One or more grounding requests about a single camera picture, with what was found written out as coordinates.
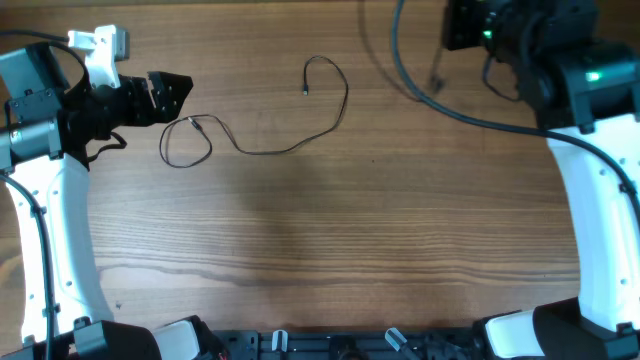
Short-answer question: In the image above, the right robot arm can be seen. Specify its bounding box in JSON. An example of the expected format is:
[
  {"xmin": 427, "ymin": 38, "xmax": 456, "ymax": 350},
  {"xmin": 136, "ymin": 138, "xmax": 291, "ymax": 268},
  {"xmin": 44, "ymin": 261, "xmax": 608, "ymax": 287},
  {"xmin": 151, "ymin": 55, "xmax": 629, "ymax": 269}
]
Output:
[{"xmin": 442, "ymin": 1, "xmax": 639, "ymax": 359}]

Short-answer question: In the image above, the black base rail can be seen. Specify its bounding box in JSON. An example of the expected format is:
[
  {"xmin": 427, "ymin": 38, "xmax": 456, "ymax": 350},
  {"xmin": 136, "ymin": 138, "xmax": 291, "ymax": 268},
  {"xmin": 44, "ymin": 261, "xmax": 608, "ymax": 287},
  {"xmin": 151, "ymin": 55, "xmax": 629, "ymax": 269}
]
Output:
[{"xmin": 211, "ymin": 328, "xmax": 496, "ymax": 360}]

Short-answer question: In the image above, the black cable bundle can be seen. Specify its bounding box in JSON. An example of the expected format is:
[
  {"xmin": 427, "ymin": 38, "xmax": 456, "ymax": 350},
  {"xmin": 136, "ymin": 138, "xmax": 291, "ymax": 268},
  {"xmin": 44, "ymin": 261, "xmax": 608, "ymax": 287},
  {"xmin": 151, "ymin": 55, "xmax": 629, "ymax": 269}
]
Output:
[{"xmin": 158, "ymin": 55, "xmax": 350, "ymax": 170}]

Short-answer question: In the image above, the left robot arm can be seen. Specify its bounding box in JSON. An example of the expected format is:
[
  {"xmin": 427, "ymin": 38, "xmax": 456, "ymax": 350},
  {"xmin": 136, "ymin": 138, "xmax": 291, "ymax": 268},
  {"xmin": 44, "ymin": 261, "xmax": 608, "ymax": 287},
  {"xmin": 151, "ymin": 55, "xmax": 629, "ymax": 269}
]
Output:
[{"xmin": 1, "ymin": 41, "xmax": 225, "ymax": 359}]

